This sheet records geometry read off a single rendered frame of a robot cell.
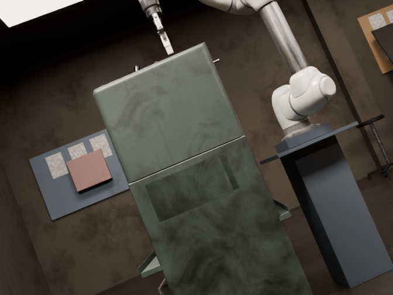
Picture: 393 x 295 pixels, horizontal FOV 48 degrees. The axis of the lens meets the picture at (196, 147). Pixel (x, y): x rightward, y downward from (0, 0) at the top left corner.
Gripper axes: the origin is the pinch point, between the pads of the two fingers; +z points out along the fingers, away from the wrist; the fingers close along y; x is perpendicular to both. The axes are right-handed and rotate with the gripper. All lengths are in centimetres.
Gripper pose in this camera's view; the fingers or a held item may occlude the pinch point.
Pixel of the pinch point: (168, 47)
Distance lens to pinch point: 219.0
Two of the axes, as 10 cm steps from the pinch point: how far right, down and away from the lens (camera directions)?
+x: -9.2, 3.9, 0.3
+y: 0.7, 0.7, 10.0
